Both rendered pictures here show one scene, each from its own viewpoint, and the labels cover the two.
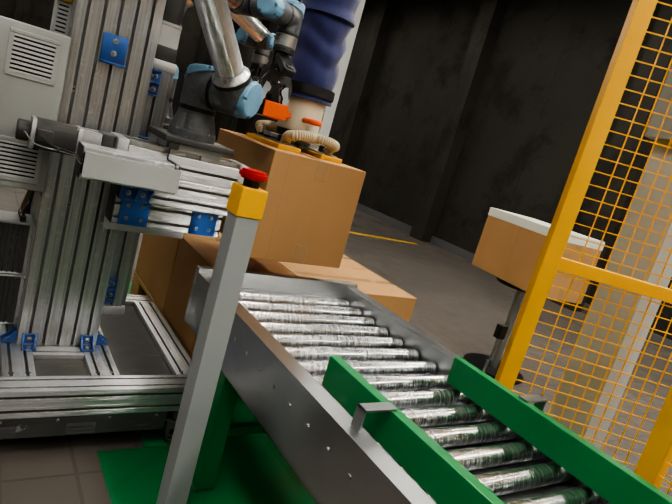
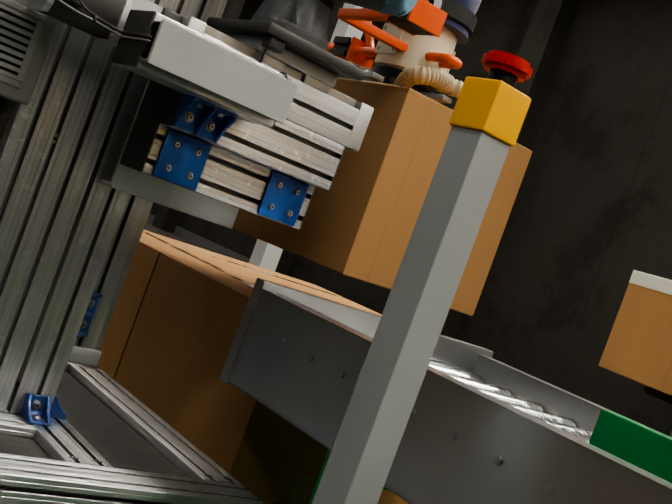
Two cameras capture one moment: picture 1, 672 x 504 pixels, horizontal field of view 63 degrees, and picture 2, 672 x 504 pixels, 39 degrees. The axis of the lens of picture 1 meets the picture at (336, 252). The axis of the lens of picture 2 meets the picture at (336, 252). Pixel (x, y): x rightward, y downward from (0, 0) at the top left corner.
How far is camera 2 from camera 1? 0.62 m
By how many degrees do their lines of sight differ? 11
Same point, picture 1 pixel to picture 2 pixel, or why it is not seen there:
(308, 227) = not seen: hidden behind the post
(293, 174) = (429, 135)
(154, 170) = (259, 74)
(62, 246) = (29, 215)
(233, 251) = (466, 195)
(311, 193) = not seen: hidden behind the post
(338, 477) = not seen: outside the picture
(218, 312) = (425, 308)
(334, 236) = (473, 256)
